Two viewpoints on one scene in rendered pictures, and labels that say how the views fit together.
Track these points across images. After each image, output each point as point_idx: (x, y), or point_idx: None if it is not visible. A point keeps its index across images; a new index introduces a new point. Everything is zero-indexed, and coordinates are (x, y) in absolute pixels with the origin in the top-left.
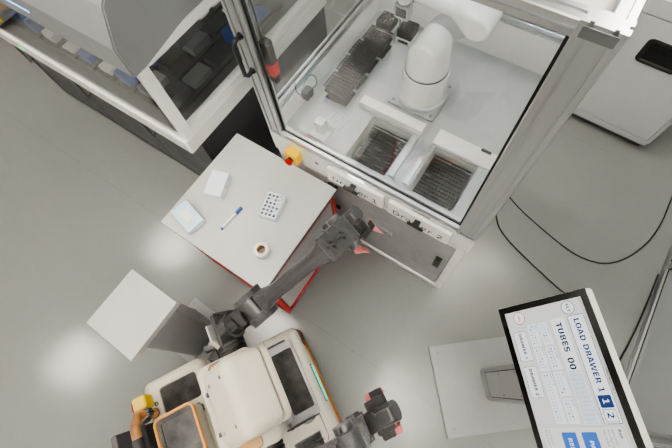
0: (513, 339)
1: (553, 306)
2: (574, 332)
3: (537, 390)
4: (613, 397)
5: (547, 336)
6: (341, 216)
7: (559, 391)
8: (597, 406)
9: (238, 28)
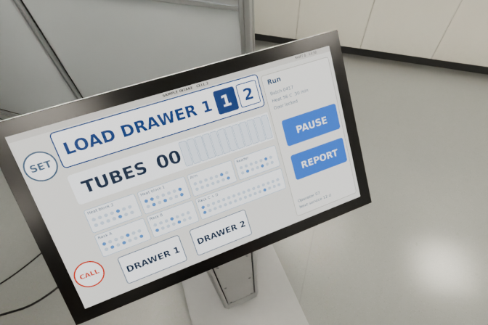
0: (141, 281)
1: (43, 197)
2: (99, 152)
3: (235, 225)
4: (216, 86)
5: (120, 209)
6: None
7: (228, 183)
8: (238, 115)
9: None
